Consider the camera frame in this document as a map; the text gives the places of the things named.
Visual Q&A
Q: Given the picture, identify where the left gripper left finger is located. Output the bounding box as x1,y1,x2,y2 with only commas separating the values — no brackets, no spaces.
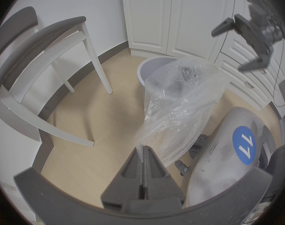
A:
101,146,143,208

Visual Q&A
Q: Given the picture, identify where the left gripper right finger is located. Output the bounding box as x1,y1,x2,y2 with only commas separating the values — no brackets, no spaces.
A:
143,145,186,208

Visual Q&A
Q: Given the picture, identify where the white chair with grey seat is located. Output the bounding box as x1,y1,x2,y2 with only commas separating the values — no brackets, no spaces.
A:
0,7,114,148

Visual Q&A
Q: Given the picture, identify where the pale grey trash bin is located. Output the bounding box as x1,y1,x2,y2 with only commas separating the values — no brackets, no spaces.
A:
137,56,180,94

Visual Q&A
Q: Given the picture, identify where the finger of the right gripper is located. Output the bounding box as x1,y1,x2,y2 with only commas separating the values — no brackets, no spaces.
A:
238,55,270,72
211,17,237,38

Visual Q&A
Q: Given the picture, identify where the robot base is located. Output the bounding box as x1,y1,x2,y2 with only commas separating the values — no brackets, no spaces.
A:
175,106,285,208

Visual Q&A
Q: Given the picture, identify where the black cable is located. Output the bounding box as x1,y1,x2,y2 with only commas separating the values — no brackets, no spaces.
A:
213,0,237,63
273,41,285,107

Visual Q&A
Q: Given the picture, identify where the white wardrobe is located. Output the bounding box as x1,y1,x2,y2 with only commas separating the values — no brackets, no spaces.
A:
121,0,235,63

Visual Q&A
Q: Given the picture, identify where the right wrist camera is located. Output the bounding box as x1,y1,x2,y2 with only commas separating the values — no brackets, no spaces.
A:
242,0,270,22

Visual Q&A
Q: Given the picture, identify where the white chest of drawers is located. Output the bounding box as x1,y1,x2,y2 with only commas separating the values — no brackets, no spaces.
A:
214,31,275,112

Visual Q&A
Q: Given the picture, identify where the clear plastic bag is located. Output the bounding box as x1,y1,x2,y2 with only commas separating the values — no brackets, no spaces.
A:
135,56,230,169

